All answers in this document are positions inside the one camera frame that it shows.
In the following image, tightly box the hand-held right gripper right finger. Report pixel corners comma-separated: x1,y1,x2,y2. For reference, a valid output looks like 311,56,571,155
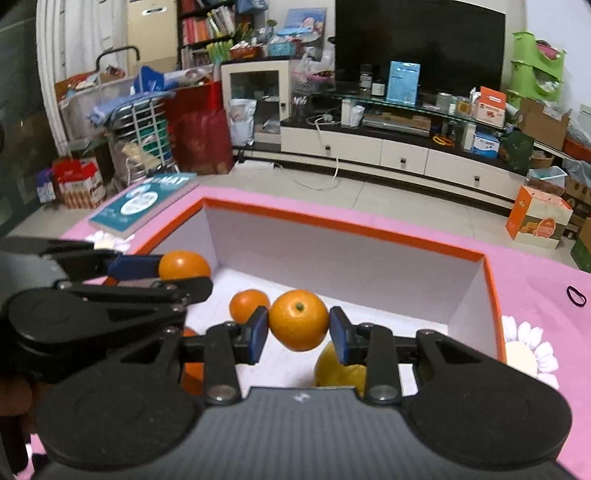
329,305,543,406

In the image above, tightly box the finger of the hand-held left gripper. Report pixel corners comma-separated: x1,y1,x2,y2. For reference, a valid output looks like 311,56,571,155
0,237,163,282
58,276,214,344

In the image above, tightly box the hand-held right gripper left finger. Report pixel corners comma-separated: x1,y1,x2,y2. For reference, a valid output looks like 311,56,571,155
92,305,269,407

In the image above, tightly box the small orange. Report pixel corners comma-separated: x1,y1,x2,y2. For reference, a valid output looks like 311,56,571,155
269,289,330,352
158,250,212,281
229,289,271,325

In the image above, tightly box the yellow-green pear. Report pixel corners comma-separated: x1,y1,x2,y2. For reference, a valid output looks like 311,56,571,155
314,342,368,398

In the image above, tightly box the orange cardboard box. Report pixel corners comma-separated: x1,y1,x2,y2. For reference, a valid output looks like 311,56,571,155
104,197,509,400

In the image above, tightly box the large orange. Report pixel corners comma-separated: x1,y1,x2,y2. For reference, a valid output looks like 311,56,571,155
180,327,205,397

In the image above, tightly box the teal book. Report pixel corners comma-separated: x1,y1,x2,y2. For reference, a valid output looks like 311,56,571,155
88,172,200,240

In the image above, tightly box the red white carton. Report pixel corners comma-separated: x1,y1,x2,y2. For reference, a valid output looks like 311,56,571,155
52,157,107,209

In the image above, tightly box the blue white small box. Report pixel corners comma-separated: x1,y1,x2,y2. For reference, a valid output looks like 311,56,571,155
37,167,57,205

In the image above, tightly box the large red gift bag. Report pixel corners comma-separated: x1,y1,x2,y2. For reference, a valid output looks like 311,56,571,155
173,108,234,176

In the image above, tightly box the white printed bag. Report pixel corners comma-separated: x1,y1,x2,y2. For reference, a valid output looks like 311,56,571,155
228,98,258,147

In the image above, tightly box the small red gift bag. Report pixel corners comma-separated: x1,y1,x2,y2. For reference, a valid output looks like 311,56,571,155
164,78,222,121

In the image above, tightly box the white TV cabinet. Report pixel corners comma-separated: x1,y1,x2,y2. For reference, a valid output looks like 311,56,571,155
279,88,529,201

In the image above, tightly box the silver media player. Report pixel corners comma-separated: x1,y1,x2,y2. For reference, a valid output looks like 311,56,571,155
362,113,432,137

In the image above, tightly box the white glass-door cabinet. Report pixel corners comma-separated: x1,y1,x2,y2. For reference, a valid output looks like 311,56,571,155
221,59,293,146

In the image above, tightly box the orange fruit gift carton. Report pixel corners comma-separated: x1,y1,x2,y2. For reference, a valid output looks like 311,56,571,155
505,185,574,250

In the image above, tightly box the white curtain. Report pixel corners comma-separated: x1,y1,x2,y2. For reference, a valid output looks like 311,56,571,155
36,0,100,158

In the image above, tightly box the beige standing air conditioner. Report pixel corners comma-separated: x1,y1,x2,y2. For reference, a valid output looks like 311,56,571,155
126,0,178,65

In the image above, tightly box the blue white mask box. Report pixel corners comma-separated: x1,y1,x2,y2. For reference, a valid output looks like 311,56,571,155
472,131,502,155

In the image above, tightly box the bookshelf with books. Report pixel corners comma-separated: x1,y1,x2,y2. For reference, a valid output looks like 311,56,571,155
178,0,259,63

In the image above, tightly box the dark green bag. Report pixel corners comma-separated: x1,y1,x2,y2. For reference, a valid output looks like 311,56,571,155
501,130,535,174

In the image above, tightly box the light blue packet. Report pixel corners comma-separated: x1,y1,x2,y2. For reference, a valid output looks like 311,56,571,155
386,61,422,104

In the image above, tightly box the orange white small box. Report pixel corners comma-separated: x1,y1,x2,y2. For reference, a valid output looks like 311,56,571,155
475,86,508,128

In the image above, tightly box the brown cardboard box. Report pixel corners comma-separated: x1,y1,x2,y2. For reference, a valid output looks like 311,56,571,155
517,97,571,151

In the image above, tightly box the black television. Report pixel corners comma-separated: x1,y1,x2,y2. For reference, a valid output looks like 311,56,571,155
335,0,506,95

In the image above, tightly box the green plastic shelf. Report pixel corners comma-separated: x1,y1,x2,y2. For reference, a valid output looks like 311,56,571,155
510,31,566,102

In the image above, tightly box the metal wire rack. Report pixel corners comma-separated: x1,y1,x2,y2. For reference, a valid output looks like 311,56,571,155
108,99,178,195

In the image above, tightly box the black-handled trolley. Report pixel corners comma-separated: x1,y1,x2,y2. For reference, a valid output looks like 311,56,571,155
55,46,141,144

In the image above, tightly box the white power cable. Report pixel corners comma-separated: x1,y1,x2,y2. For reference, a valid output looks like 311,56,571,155
272,115,352,191

